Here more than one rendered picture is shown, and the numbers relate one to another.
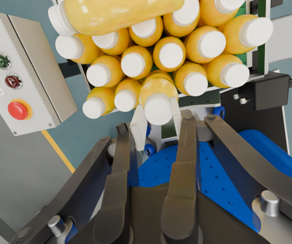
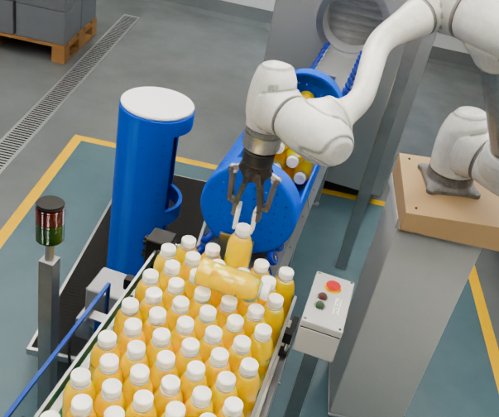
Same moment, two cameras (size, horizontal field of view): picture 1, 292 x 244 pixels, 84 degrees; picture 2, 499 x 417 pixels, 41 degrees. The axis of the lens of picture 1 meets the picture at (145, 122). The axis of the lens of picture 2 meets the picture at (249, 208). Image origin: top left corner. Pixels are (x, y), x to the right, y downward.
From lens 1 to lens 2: 1.52 m
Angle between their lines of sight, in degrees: 39
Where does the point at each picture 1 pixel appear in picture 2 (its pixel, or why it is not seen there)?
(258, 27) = (168, 249)
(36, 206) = not seen: outside the picture
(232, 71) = (190, 242)
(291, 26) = (100, 285)
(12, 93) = (329, 294)
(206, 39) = (195, 258)
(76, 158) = not seen: outside the picture
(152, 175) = (275, 226)
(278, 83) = (155, 239)
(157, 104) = (242, 228)
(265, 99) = (167, 236)
